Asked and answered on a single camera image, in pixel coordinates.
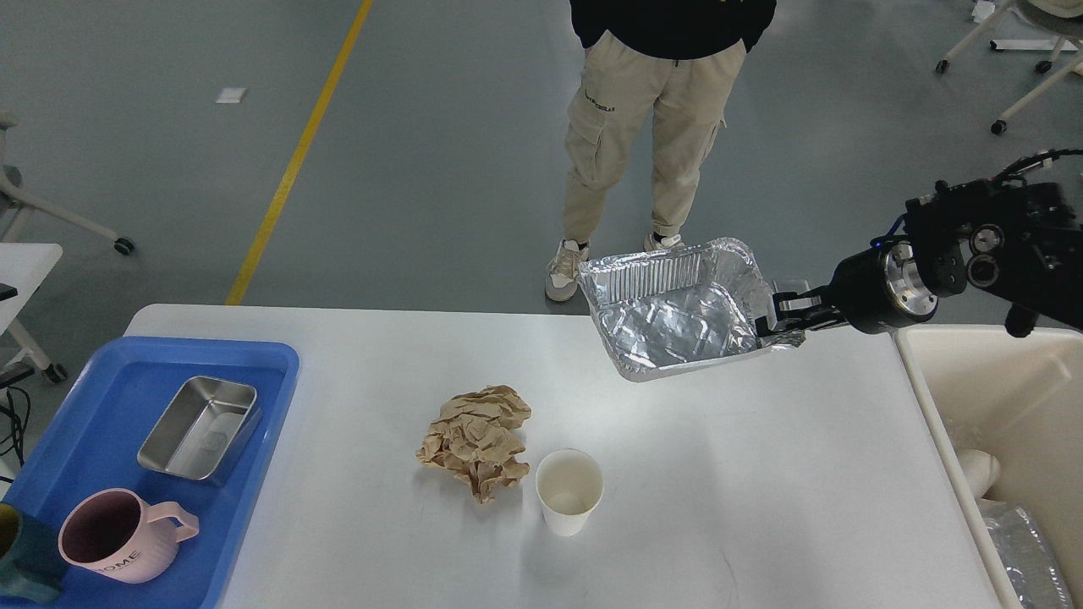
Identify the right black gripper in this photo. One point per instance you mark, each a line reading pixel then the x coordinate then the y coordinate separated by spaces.
pixel 875 291

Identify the aluminium foil tray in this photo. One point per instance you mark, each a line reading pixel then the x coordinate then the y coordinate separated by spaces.
pixel 664 313

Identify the white paper cup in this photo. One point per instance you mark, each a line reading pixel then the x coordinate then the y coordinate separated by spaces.
pixel 569 484

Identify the square steel tray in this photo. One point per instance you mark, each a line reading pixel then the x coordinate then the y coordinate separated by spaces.
pixel 203 431

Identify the pink ribbed mug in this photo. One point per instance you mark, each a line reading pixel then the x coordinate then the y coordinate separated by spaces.
pixel 115 533

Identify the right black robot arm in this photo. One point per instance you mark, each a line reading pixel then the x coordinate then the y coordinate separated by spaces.
pixel 1019 241

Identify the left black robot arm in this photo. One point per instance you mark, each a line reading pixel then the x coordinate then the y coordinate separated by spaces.
pixel 15 409

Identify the clear floor plate right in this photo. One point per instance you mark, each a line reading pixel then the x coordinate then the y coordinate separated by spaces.
pixel 791 285

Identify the beige plastic bin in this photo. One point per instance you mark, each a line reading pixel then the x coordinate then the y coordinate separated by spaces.
pixel 1019 400

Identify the white cup inside bin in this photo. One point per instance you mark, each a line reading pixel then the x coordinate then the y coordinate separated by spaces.
pixel 981 470

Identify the person in black top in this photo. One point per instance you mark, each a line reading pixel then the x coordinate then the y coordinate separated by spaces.
pixel 673 63

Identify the crumpled brown paper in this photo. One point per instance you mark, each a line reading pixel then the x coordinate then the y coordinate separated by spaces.
pixel 474 439

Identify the foil tray inside bin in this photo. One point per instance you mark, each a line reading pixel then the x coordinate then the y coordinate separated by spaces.
pixel 1027 557

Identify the white paper on floor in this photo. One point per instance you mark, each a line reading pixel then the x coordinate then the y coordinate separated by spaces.
pixel 230 95

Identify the white side table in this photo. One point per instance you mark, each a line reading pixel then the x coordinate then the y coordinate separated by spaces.
pixel 23 268

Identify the office chair base left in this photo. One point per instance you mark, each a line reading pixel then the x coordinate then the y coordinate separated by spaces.
pixel 23 203

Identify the teal mug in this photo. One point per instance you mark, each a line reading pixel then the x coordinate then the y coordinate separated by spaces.
pixel 31 567

